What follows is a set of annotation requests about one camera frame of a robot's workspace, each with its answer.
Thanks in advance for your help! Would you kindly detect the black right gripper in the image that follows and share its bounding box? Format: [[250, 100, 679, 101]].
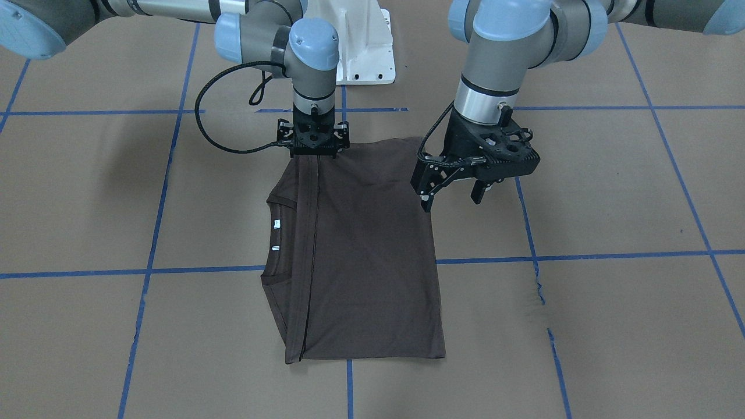
[[276, 111, 350, 158]]

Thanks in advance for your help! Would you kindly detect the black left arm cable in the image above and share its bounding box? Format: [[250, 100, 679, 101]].
[[418, 102, 455, 164]]

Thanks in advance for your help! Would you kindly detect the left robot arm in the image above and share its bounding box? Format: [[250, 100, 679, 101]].
[[411, 1, 743, 212]]

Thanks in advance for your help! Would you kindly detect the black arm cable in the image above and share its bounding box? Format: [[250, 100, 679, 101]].
[[418, 102, 455, 164], [194, 62, 292, 155]]

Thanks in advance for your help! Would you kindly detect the dark brown t-shirt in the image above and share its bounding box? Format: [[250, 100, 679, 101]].
[[261, 137, 445, 364]]

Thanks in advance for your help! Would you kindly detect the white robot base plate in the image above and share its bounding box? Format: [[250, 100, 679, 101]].
[[305, 1, 396, 86]]

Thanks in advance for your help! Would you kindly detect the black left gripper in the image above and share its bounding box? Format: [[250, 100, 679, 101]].
[[410, 111, 540, 213]]

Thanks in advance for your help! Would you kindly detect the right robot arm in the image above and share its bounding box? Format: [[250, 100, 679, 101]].
[[1, 1, 350, 157]]

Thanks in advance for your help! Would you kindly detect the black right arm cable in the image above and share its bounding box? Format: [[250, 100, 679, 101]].
[[194, 62, 292, 155]]

